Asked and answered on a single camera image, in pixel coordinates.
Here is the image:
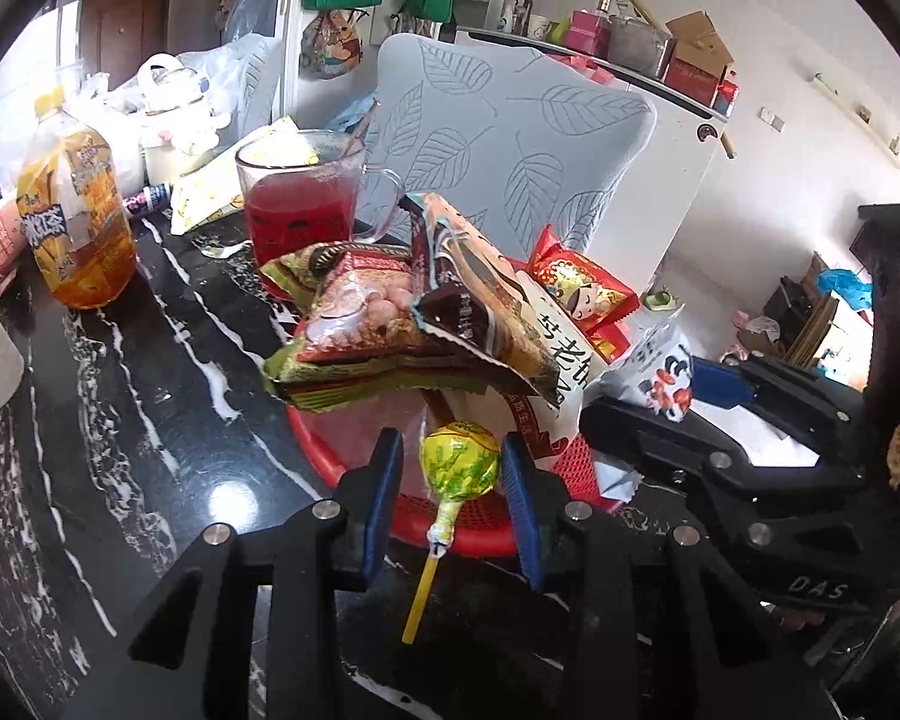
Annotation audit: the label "brown orange snack packet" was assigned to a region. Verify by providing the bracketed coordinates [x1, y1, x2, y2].
[398, 192, 562, 406]

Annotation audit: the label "red gold candy packet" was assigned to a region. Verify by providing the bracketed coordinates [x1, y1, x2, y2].
[528, 224, 640, 362]

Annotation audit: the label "brown door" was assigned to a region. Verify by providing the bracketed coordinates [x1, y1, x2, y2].
[77, 0, 169, 88]

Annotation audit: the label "red plastic basket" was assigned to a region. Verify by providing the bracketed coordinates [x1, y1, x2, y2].
[284, 313, 632, 559]

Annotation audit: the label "white red plum drink bag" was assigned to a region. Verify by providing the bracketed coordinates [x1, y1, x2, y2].
[425, 268, 618, 467]

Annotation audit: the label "green yellow lollipop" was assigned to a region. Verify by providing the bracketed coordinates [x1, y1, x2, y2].
[401, 421, 500, 645]

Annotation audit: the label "iced tea bottle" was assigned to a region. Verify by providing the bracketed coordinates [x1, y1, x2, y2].
[16, 86, 136, 310]

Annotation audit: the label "yellow patterned white cloth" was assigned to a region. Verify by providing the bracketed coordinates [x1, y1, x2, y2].
[170, 117, 318, 236]

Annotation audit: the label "glass mug red drink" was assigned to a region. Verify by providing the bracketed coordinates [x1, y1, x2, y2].
[235, 128, 404, 266]

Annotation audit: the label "green brown snack packet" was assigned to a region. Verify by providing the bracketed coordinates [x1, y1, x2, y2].
[261, 241, 518, 413]

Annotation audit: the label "grey leaf chair cover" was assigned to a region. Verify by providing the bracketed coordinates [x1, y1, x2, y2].
[368, 34, 660, 289]

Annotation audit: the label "white peanut snack packet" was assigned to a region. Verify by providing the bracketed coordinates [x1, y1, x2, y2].
[591, 313, 696, 501]

